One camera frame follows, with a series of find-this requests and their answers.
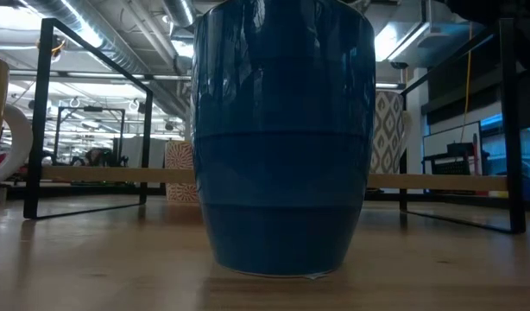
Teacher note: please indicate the black background robot arm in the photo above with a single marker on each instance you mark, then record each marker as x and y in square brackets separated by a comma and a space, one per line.
[99, 156]

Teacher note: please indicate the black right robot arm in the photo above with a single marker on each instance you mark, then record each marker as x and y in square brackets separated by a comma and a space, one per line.
[528, 43]

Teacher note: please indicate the black background rig frame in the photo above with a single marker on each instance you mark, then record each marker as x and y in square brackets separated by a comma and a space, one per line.
[121, 129]

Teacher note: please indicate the black metal wooden shelf rack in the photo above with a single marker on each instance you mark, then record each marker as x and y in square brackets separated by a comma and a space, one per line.
[118, 174]

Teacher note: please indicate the silver ceiling air duct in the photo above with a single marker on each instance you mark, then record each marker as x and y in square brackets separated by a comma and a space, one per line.
[118, 47]

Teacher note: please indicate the whiteboard on stand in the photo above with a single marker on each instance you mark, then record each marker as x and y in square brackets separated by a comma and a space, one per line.
[450, 134]

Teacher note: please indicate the blue glossy coffee mug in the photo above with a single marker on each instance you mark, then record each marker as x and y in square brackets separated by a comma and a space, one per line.
[282, 173]

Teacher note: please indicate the black background cart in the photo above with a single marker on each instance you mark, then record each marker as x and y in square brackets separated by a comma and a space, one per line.
[457, 160]

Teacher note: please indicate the grey diamond patterned mug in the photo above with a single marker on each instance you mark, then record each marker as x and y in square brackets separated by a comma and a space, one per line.
[388, 129]

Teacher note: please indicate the orange patterned white mug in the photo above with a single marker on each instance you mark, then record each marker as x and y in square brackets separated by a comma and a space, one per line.
[178, 155]

